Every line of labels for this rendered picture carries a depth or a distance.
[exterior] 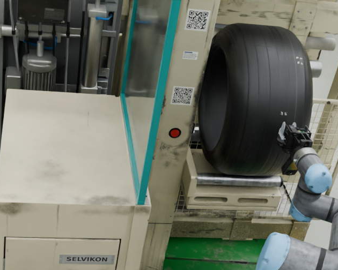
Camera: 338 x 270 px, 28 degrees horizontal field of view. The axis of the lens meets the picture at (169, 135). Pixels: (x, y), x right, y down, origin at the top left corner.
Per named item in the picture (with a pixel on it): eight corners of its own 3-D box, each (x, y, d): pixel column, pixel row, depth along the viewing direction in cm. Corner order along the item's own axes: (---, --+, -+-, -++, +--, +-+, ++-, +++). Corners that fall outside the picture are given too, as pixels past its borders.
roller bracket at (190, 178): (186, 197, 248) (191, 177, 242) (171, 136, 280) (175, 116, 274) (195, 198, 248) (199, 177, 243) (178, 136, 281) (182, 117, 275)
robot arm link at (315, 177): (303, 195, 195) (312, 171, 191) (292, 175, 204) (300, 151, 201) (329, 197, 197) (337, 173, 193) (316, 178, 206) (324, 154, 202)
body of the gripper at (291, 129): (306, 124, 216) (319, 142, 205) (300, 147, 220) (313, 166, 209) (284, 123, 214) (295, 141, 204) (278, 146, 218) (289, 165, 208)
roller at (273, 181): (192, 186, 250) (194, 177, 247) (190, 178, 253) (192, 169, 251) (281, 189, 257) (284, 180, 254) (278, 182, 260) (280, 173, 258)
